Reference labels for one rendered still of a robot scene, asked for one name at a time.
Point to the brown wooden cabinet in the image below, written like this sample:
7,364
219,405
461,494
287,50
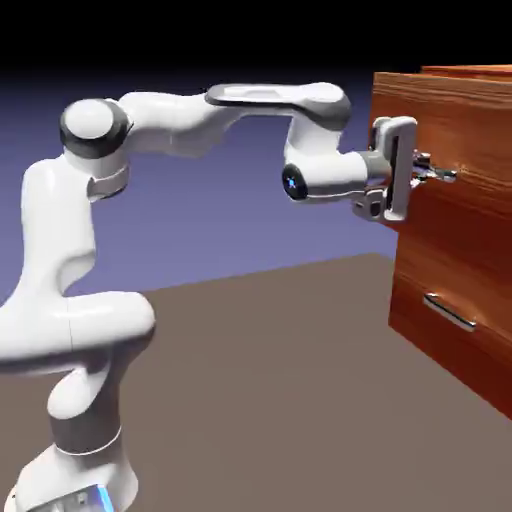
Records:
464,71

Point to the small wooden drawer front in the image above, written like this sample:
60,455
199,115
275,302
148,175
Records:
432,344

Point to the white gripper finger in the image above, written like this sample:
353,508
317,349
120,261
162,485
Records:
421,157
417,182

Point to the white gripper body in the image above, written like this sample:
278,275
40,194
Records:
403,168

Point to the large wooden drawer front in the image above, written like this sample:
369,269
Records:
464,120

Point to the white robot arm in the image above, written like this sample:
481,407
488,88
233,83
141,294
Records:
188,120

